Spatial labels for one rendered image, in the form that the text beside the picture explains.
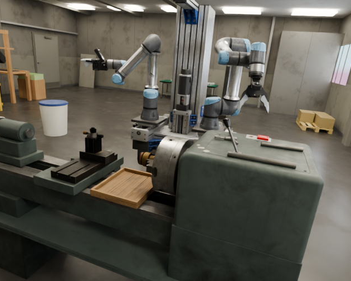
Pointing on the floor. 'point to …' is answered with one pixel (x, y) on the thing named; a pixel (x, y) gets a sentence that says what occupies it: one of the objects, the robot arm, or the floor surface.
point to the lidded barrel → (54, 117)
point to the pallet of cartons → (315, 121)
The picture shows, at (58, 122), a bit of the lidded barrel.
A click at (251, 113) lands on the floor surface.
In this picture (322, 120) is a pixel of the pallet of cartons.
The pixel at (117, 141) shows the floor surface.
